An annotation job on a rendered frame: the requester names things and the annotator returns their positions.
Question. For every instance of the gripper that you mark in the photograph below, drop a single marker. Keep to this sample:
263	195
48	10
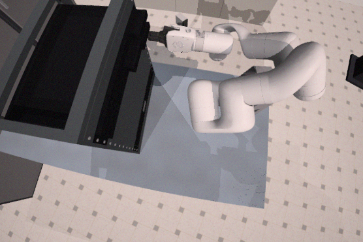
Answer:
177	38

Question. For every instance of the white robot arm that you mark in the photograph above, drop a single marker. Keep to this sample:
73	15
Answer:
237	96

